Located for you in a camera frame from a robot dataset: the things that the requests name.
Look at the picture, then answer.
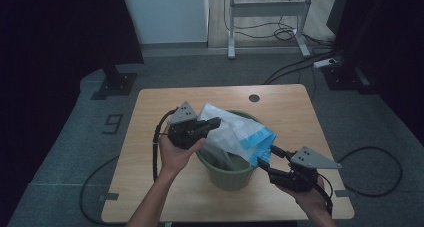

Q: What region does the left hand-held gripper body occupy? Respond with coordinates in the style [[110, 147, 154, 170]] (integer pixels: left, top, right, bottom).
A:
[[166, 101, 205, 151]]

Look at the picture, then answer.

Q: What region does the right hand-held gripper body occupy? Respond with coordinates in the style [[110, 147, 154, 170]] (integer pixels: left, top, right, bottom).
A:
[[268, 146, 343, 193]]

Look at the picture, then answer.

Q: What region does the white bag with blue band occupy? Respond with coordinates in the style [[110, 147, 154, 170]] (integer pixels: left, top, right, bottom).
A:
[[198, 102, 278, 168]]

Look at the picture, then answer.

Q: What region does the green plastic bin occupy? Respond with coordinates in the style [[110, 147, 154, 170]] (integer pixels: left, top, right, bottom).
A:
[[195, 110, 260, 192]]

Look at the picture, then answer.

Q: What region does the person's left hand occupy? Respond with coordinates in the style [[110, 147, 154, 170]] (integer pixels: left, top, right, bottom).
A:
[[158, 132, 207, 180]]

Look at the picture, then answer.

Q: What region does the person's right hand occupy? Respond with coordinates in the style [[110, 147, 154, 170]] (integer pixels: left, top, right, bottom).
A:
[[279, 176, 330, 215]]

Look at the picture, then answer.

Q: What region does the black stand base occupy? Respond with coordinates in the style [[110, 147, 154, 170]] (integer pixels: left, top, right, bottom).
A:
[[321, 62, 375, 95], [90, 65, 138, 101]]

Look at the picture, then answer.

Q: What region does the white power strip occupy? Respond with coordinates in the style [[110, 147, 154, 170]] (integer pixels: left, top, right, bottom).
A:
[[313, 57, 338, 69]]

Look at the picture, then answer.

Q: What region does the white cabinet panel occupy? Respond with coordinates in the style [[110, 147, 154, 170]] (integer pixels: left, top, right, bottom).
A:
[[120, 0, 210, 45]]

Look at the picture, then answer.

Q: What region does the dark curtain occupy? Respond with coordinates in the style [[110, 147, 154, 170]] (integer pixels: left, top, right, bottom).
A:
[[326, 0, 424, 145], [0, 0, 145, 221]]

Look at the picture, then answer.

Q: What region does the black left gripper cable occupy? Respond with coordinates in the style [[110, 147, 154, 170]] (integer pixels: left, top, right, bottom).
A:
[[79, 108, 178, 226]]

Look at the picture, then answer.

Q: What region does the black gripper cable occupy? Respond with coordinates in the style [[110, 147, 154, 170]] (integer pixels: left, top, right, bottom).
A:
[[313, 146, 404, 217], [79, 108, 178, 226]]

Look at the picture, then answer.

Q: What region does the black cables to power strip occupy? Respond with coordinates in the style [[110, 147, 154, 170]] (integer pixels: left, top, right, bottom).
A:
[[262, 50, 338, 86]]

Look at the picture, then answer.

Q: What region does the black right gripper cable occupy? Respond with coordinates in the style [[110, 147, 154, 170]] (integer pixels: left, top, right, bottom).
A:
[[313, 146, 404, 217]]

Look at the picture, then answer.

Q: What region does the tangle of black floor cables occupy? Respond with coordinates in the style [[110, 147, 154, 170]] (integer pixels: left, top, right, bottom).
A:
[[223, 0, 336, 49]]

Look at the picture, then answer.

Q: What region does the white metal desk frame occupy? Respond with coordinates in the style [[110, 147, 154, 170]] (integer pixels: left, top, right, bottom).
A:
[[223, 0, 316, 60]]

